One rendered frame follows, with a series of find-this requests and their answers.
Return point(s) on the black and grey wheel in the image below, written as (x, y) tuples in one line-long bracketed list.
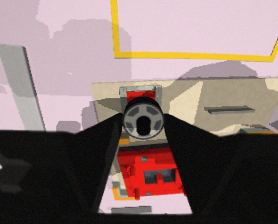
[(143, 106)]

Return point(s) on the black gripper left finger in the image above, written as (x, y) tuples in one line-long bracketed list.
[(86, 156)]

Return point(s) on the yellow rectangular outline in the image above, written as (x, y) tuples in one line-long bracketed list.
[(178, 55)]

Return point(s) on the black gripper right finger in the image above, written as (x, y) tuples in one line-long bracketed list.
[(205, 162)]

